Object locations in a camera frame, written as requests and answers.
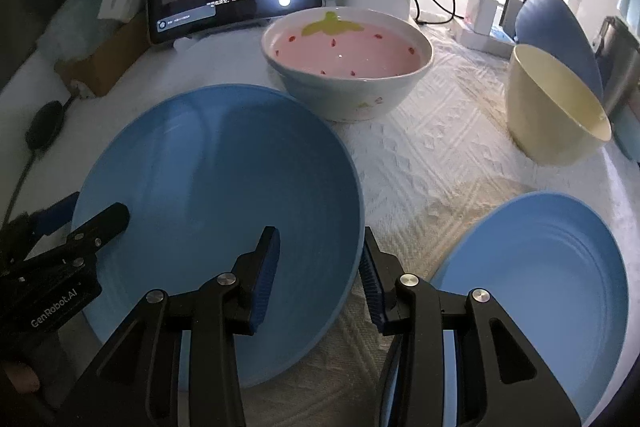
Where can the small white box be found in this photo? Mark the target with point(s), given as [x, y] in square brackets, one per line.
[120, 10]

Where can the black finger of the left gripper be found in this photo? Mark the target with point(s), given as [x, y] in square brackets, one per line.
[86, 241]

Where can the deep blue ridged plate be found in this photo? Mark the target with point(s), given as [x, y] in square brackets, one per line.
[554, 266]

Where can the white charger plug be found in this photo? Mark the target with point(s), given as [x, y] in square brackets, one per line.
[480, 15]

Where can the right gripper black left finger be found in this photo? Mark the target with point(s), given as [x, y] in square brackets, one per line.
[134, 378]

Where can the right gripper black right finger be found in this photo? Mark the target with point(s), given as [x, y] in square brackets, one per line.
[501, 380]

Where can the cardboard box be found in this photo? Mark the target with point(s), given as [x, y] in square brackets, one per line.
[95, 75]

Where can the tilted blue bowl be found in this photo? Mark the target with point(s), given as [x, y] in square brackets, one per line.
[550, 25]

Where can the white power strip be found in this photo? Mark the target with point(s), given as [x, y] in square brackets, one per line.
[496, 43]

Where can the strawberry pattern ceramic bowl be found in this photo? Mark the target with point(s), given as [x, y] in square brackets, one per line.
[347, 64]

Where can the round black pouch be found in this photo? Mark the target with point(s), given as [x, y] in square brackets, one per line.
[41, 133]

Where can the white textured tablecloth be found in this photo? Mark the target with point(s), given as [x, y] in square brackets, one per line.
[429, 170]

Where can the clear plastic bag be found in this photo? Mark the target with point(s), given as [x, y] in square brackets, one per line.
[75, 32]

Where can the flat blue plate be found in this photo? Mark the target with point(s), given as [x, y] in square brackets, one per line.
[202, 174]

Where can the cream yellow bowl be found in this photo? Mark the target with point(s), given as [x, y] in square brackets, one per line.
[551, 114]

